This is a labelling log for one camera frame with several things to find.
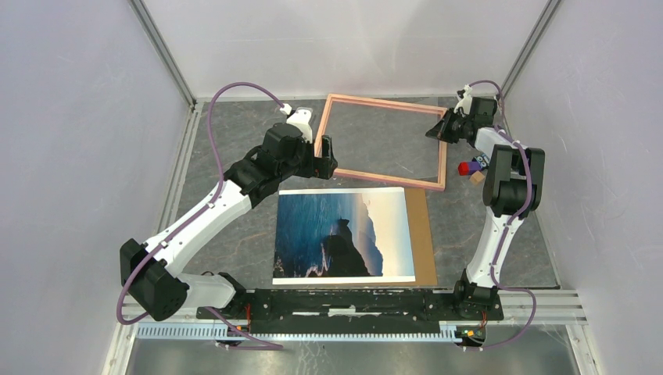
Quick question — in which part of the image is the pink wooden picture frame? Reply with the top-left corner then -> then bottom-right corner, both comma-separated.
316,94 -> 447,191

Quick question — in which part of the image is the small brown wooden cube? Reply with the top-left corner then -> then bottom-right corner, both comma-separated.
469,171 -> 486,185

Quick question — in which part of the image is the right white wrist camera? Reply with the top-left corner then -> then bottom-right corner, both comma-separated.
453,84 -> 473,116

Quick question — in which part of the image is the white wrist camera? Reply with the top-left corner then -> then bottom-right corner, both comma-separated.
453,84 -> 473,116
279,103 -> 314,144

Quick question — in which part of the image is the blue owl toy block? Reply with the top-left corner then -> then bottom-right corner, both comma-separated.
473,153 -> 490,170

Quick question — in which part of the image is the aluminium rail frame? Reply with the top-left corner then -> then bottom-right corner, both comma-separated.
101,98 -> 604,375

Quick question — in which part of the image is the sea landscape photo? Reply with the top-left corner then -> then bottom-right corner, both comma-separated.
272,187 -> 416,286

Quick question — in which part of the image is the white slotted cable duct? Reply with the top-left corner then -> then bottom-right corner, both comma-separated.
135,323 -> 486,343

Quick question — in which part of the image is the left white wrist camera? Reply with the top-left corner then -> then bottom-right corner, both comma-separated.
279,103 -> 314,144

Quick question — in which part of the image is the brown cardboard backing board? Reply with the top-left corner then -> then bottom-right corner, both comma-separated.
404,187 -> 438,288

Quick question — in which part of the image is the red purple toy block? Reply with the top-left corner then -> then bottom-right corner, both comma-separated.
457,161 -> 482,176

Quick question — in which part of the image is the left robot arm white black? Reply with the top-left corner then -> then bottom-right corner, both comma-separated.
116,123 -> 338,325

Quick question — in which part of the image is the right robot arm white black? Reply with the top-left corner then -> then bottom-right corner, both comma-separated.
426,89 -> 546,319

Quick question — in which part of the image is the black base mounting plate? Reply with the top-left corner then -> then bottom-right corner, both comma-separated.
218,288 -> 504,334

